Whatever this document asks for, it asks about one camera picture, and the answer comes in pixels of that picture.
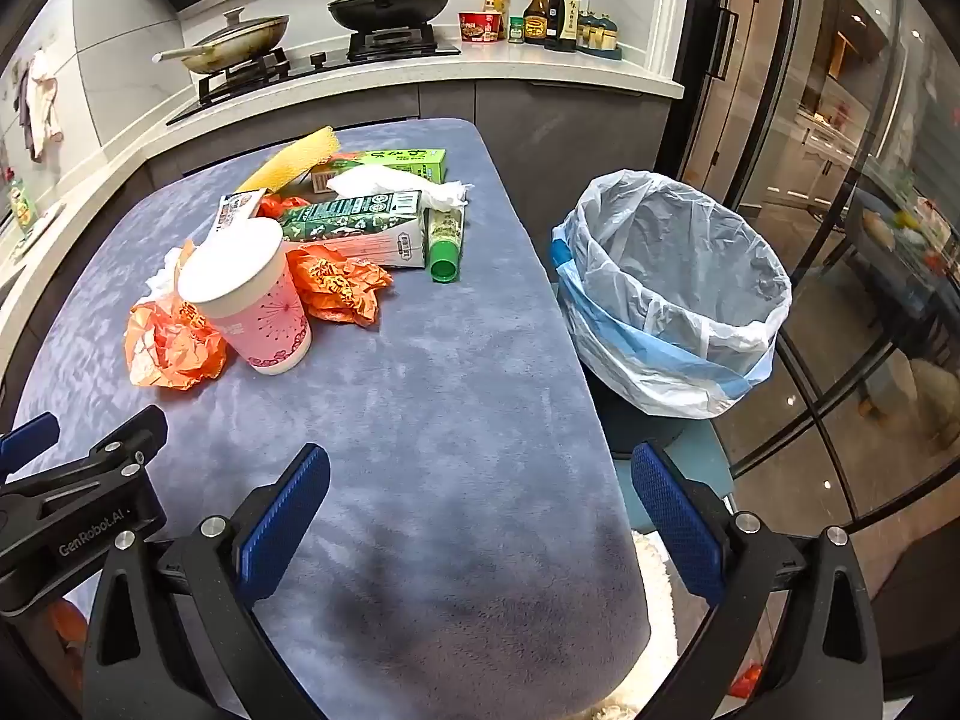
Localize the pink striped box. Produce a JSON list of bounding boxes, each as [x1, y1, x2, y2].
[[341, 229, 428, 270]]

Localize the black gas stove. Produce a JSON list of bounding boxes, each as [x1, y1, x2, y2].
[[165, 28, 462, 127]]

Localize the black wok with lid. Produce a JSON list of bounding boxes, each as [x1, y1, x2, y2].
[[327, 0, 454, 33]]

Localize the large white tissue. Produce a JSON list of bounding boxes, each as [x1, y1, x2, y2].
[[326, 165, 476, 213]]

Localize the small white tissue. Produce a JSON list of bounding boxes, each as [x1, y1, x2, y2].
[[144, 238, 197, 298]]

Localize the small printed packet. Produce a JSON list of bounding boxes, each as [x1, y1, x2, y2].
[[212, 190, 263, 238]]

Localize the white kitchen counter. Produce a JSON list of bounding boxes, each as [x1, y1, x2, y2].
[[0, 34, 685, 391]]

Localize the yellow sponge cloth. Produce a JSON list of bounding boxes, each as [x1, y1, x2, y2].
[[235, 126, 340, 196]]

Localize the pink paper cup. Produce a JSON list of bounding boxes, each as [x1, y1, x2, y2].
[[178, 219, 312, 377]]

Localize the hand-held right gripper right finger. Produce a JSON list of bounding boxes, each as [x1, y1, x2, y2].
[[631, 441, 884, 720]]

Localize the silver wok with lid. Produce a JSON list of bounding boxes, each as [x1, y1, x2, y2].
[[154, 6, 291, 77]]

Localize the glass sliding door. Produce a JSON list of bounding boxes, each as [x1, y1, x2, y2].
[[675, 0, 960, 616]]

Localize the teal condiment jar set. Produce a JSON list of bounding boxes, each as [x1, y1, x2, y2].
[[577, 11, 624, 62]]

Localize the teal stool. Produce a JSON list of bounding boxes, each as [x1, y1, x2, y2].
[[611, 390, 737, 537]]

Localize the light green carton box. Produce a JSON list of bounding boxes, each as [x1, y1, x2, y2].
[[311, 148, 449, 196]]

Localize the dark green drink carton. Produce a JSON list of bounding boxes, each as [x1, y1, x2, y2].
[[279, 191, 425, 244]]

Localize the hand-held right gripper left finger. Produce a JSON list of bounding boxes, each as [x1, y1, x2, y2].
[[81, 442, 332, 720]]

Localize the green plastic bottle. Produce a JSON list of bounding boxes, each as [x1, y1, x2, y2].
[[424, 206, 467, 283]]

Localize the hanging pink white cloth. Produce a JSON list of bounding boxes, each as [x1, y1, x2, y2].
[[16, 49, 65, 163]]

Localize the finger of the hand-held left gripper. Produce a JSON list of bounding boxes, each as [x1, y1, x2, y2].
[[0, 412, 61, 482], [0, 405, 170, 541]]

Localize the bin with white plastic liner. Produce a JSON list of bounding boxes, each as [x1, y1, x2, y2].
[[550, 171, 793, 421]]

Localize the white fluffy rug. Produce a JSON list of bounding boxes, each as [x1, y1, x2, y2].
[[592, 531, 680, 720]]

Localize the green packet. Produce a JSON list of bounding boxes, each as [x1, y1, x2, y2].
[[7, 178, 38, 230]]

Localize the red instant noodle cup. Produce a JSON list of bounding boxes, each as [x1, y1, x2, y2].
[[458, 10, 503, 44]]

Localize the large orange wrapper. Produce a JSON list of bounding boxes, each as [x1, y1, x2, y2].
[[125, 298, 228, 391]]

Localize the dark soy sauce bottle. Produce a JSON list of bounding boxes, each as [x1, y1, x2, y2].
[[546, 0, 583, 53]]

